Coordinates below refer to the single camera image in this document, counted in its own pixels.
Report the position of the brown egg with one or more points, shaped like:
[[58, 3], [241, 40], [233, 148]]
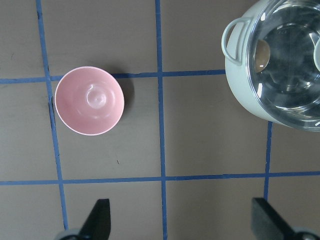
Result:
[[262, 55]]

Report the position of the pink bowl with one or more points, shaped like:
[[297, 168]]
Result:
[[89, 100]]

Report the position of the pale green cooking pot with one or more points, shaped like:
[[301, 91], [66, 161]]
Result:
[[234, 44]]

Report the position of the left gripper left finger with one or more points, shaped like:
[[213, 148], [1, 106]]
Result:
[[97, 226]]

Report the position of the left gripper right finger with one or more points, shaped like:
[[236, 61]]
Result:
[[267, 224]]

